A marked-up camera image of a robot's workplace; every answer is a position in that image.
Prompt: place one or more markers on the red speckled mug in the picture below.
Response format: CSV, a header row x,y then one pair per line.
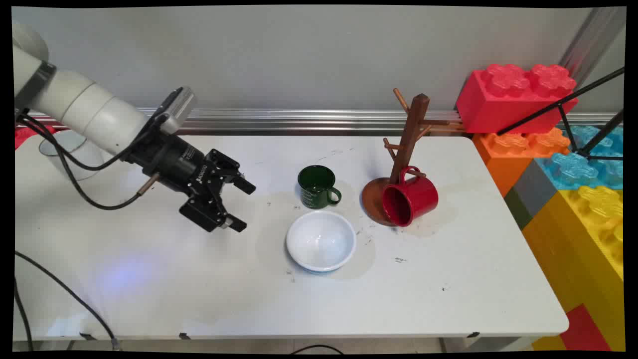
x,y
416,197

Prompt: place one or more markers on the black tripod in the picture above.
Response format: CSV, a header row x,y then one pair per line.
x,y
563,104

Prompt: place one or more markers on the dark green building block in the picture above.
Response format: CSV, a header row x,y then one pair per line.
x,y
518,209

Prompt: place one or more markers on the brown wooden mug tree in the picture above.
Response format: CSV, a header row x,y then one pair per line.
x,y
411,129

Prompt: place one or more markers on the large yellow building block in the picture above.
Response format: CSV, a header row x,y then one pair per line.
x,y
573,249

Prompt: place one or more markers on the orange giant building block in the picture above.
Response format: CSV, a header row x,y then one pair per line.
x,y
503,159

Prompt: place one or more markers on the green enamel mug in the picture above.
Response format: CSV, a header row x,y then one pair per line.
x,y
315,192

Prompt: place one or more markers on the blue giant building block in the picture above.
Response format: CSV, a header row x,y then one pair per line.
x,y
573,169

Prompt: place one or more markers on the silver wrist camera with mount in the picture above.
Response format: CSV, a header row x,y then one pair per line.
x,y
179,107

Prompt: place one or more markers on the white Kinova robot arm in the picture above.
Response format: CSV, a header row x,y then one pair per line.
x,y
84,107

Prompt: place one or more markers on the grey giant building block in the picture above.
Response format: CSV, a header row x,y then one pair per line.
x,y
533,189

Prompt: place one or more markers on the small yellow building block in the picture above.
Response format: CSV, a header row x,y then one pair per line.
x,y
548,344

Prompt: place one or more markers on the white bowl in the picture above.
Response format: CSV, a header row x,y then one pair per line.
x,y
320,242

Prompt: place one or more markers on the red giant building block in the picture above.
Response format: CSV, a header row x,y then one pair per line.
x,y
30,134
583,329
503,107

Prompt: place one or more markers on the aluminium corner post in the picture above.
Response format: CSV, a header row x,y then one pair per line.
x,y
593,37

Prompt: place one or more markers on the white enamel mug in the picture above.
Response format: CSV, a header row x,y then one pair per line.
x,y
79,167

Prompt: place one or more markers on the aluminium wall rail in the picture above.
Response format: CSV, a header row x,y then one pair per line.
x,y
299,120

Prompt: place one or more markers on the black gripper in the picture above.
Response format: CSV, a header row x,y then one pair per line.
x,y
172,162

